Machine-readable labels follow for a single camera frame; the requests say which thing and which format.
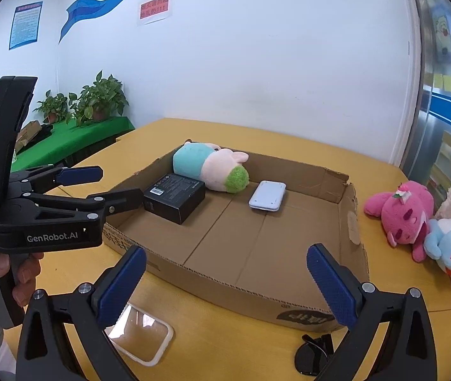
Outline small brown carton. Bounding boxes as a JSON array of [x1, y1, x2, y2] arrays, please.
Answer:
[[15, 120, 43, 153]]

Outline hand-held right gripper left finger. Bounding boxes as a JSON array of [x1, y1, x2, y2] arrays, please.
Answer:
[[16, 245, 147, 381]]

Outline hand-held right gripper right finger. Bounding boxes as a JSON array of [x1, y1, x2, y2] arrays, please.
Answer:
[[307, 243, 437, 381]]

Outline blue wall poster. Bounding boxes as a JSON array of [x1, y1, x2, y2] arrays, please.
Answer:
[[9, 1, 44, 51]]

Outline small potted green plant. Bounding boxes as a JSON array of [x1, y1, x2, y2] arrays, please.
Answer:
[[32, 90, 71, 124]]

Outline white flat case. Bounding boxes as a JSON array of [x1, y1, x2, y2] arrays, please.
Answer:
[[248, 180, 287, 211]]

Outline black product box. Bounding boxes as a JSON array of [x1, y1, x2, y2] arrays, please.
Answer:
[[143, 172, 206, 225]]

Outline brown cardboard box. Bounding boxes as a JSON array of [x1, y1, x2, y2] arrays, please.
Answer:
[[100, 147, 370, 334]]

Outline red wall notice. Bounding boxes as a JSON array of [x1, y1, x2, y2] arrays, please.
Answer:
[[137, 0, 173, 26]]

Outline clear phone case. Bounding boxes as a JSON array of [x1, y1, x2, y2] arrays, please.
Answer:
[[104, 303, 174, 366]]

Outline large potted green plant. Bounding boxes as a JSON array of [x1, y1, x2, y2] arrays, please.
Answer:
[[68, 70, 130, 128]]

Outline small plush with green hair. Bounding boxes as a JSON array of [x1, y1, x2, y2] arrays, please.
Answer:
[[172, 141, 250, 194]]

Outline cartoon sticker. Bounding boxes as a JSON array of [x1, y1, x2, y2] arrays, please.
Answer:
[[432, 8, 451, 62]]

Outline black sunglasses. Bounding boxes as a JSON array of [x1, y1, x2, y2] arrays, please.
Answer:
[[295, 333, 335, 376]]

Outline blue wave wall decal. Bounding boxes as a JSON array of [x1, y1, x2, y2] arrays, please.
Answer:
[[58, 0, 359, 44]]

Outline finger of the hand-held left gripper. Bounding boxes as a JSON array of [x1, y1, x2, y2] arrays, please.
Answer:
[[21, 187, 147, 224], [10, 164, 104, 196]]

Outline wooden desktop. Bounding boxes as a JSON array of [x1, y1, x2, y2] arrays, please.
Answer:
[[3, 118, 451, 381]]

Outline grey metal partition frame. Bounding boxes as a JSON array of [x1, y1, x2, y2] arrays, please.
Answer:
[[398, 0, 434, 167]]

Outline pink bear plush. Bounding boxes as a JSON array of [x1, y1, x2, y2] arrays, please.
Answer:
[[364, 180, 436, 263]]

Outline dark cloth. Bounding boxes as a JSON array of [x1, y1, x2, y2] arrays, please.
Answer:
[[31, 124, 54, 145]]

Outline table with green cloth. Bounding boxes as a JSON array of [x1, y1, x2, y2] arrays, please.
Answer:
[[11, 116, 135, 173]]

